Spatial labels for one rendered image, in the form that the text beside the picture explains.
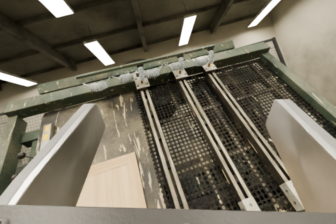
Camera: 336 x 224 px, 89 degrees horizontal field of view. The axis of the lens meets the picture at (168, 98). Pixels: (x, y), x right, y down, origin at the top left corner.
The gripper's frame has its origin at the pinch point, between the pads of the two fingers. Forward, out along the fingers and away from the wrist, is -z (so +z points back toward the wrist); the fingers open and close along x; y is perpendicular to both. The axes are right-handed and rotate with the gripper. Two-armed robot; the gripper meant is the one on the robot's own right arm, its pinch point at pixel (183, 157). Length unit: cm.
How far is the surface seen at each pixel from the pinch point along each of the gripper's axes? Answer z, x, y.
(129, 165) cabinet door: -52, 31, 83
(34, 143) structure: -69, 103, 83
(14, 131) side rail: -71, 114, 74
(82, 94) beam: -98, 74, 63
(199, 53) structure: -188, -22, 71
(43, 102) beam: -89, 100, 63
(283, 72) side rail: -127, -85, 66
